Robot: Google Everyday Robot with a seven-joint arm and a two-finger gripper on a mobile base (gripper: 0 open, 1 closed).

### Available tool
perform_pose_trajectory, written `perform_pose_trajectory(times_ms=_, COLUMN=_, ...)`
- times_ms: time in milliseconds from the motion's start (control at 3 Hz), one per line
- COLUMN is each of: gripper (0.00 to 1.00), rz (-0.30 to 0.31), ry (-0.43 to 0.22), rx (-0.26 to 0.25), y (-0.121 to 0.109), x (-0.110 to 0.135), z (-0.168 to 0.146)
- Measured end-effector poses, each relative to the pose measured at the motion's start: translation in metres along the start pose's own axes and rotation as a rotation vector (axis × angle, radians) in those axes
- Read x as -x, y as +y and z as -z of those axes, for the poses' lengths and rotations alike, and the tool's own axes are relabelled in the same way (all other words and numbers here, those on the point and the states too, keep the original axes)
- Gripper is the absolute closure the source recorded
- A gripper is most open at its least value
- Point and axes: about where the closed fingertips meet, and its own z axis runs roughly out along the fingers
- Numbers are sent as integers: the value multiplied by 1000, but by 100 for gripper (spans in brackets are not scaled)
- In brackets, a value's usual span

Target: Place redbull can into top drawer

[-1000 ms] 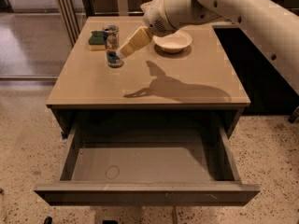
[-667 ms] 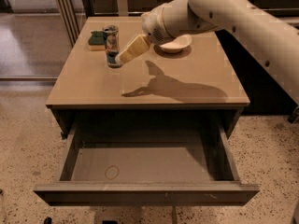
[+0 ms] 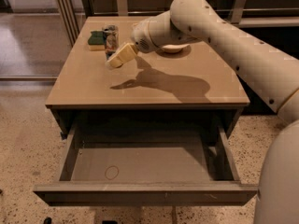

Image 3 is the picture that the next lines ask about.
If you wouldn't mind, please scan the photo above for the open grey top drawer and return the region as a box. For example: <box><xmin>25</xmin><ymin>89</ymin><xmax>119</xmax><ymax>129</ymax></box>
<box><xmin>34</xmin><ymin>119</ymin><xmax>257</xmax><ymax>206</ymax></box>

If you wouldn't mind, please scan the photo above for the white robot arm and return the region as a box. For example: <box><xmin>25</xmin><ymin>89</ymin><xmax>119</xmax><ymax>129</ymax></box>
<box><xmin>107</xmin><ymin>0</ymin><xmax>299</xmax><ymax>224</ymax></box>

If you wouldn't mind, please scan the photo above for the white paper bowl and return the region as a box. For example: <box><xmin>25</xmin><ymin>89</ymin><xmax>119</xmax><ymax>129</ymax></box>
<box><xmin>161</xmin><ymin>44</ymin><xmax>188</xmax><ymax>54</ymax></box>

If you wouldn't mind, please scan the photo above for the green yellow sponge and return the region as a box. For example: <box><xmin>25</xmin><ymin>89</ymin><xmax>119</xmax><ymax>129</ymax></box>
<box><xmin>88</xmin><ymin>31</ymin><xmax>105</xmax><ymax>51</ymax></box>

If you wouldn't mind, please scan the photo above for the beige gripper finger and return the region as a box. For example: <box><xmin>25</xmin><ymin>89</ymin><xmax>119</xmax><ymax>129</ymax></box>
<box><xmin>106</xmin><ymin>43</ymin><xmax>138</xmax><ymax>69</ymax></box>

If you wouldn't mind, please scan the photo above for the tan cabinet with glass top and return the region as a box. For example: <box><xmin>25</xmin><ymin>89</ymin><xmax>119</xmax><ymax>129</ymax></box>
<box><xmin>45</xmin><ymin>15</ymin><xmax>251</xmax><ymax>140</ymax></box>

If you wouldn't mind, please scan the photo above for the redbull can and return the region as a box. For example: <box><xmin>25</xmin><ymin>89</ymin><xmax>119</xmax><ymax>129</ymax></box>
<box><xmin>102</xmin><ymin>25</ymin><xmax>119</xmax><ymax>59</ymax></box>

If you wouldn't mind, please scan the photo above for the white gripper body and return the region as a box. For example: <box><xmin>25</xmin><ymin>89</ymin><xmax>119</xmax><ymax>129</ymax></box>
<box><xmin>131</xmin><ymin>19</ymin><xmax>156</xmax><ymax>53</ymax></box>

